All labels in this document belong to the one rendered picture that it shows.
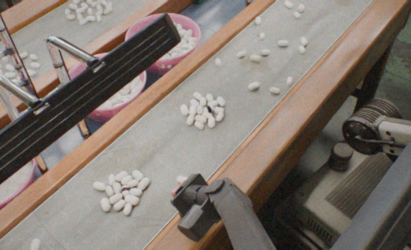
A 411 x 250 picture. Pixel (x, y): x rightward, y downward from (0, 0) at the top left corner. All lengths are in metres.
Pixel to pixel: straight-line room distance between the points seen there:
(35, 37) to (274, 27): 0.88
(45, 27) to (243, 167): 0.98
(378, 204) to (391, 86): 2.10
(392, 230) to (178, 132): 0.85
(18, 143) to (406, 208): 0.67
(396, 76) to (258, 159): 1.64
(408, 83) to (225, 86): 1.48
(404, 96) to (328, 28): 1.02
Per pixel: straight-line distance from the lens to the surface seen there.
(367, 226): 0.54
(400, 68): 2.76
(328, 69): 1.46
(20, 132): 0.90
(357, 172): 1.57
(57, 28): 1.76
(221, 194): 0.88
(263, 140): 1.22
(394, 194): 0.55
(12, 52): 1.33
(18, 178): 1.31
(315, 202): 1.47
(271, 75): 1.45
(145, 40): 1.02
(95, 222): 1.15
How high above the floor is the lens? 1.71
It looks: 49 degrees down
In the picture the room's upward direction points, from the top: 3 degrees counter-clockwise
